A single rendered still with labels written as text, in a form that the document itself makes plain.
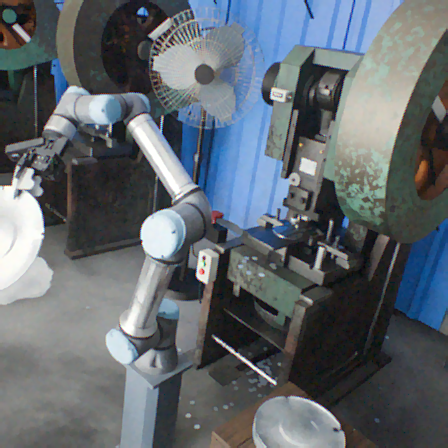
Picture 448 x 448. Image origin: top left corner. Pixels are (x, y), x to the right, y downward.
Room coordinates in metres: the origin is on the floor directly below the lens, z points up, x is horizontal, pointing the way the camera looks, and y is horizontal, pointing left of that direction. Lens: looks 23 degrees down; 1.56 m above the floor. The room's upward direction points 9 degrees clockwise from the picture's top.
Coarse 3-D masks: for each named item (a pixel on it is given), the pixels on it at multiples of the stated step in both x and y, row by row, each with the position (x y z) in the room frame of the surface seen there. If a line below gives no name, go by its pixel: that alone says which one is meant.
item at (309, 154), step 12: (300, 144) 1.93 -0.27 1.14; (312, 144) 1.90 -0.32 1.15; (324, 144) 1.86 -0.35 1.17; (300, 156) 1.93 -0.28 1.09; (312, 156) 1.89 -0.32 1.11; (300, 168) 1.92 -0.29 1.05; (312, 168) 1.88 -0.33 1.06; (300, 180) 1.90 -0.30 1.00; (312, 180) 1.87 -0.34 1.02; (288, 192) 1.94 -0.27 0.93; (300, 192) 1.87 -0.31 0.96; (312, 192) 1.86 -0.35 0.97; (324, 192) 1.88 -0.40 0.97; (300, 204) 1.86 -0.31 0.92; (312, 204) 1.86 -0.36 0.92; (324, 204) 1.89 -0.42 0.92
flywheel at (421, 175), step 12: (444, 84) 1.68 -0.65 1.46; (444, 96) 1.70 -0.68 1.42; (432, 108) 1.53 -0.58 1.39; (444, 108) 1.59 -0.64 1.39; (432, 120) 1.62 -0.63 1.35; (444, 120) 1.60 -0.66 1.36; (432, 132) 1.61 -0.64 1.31; (444, 132) 1.58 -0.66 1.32; (420, 144) 1.65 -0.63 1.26; (432, 144) 1.63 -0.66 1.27; (444, 144) 1.59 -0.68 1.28; (420, 156) 1.67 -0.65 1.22; (444, 156) 1.83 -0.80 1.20; (420, 168) 1.76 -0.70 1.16; (444, 168) 1.85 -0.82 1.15; (420, 180) 1.73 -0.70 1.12; (444, 180) 1.81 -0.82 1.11; (420, 192) 1.74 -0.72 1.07; (432, 192) 1.77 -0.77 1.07
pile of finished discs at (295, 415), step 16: (272, 400) 1.31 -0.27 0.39; (288, 400) 1.34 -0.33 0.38; (304, 400) 1.34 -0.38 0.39; (256, 416) 1.23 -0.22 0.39; (272, 416) 1.24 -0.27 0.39; (288, 416) 1.25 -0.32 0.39; (304, 416) 1.26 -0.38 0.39; (320, 416) 1.27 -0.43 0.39; (256, 432) 1.17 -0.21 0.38; (272, 432) 1.17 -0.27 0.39; (288, 432) 1.18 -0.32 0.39; (304, 432) 1.19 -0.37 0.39; (320, 432) 1.20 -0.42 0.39; (336, 432) 1.22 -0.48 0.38
